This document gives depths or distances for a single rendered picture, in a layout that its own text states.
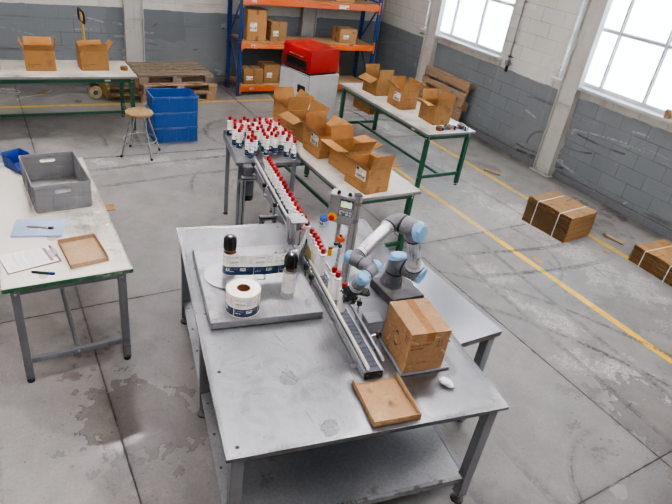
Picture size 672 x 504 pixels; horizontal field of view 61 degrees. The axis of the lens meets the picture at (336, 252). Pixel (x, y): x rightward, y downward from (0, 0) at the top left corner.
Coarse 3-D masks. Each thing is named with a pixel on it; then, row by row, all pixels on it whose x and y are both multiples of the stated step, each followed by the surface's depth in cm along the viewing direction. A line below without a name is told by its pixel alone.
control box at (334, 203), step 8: (336, 192) 350; (344, 192) 351; (352, 192) 353; (336, 200) 348; (352, 200) 345; (328, 208) 353; (336, 208) 351; (344, 208) 349; (328, 216) 355; (336, 216) 353; (344, 216) 352; (352, 216) 350; (344, 224) 355
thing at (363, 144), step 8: (336, 128) 563; (344, 128) 568; (352, 128) 572; (336, 136) 565; (344, 136) 570; (352, 136) 574; (360, 136) 576; (368, 136) 575; (328, 144) 546; (336, 144) 551; (344, 144) 574; (352, 144) 579; (360, 144) 535; (368, 144) 541; (376, 144) 560; (336, 152) 559; (344, 152) 546; (352, 152) 541; (360, 152) 546; (368, 152) 552; (328, 160) 574; (336, 160) 561; (344, 160) 549; (336, 168) 563; (344, 168) 551
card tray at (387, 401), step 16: (352, 384) 299; (368, 384) 301; (384, 384) 302; (400, 384) 303; (368, 400) 291; (384, 400) 292; (400, 400) 294; (368, 416) 281; (384, 416) 283; (400, 416) 284; (416, 416) 283
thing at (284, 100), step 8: (280, 88) 655; (288, 88) 660; (272, 96) 636; (280, 96) 658; (288, 96) 664; (296, 96) 666; (304, 96) 656; (312, 96) 646; (280, 104) 643; (288, 104) 629; (296, 104) 634; (304, 104) 640; (280, 112) 647
